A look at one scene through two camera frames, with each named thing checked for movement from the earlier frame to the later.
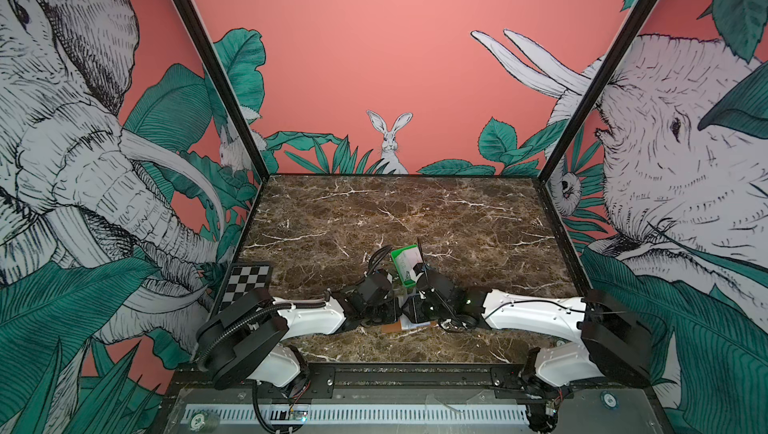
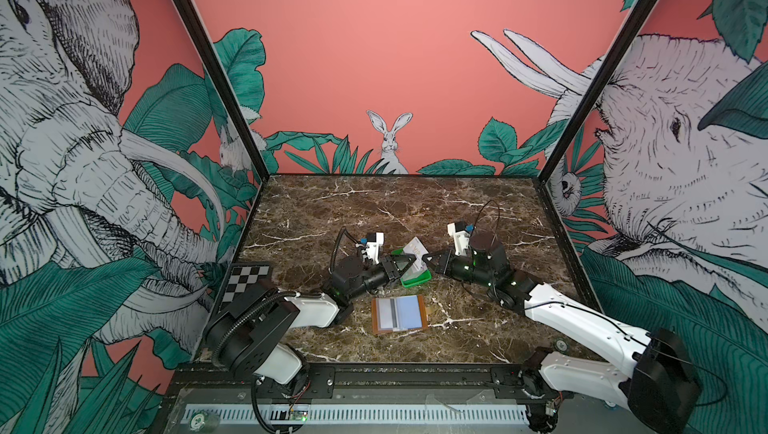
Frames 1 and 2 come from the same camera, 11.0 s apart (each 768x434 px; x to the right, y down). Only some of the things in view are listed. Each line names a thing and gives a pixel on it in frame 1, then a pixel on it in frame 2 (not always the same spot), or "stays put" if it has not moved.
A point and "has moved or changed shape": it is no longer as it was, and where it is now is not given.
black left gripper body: (386, 313) → (375, 278)
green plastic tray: (405, 259) has moved or changed shape
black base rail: (405, 382) stays put
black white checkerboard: (244, 278) stays put
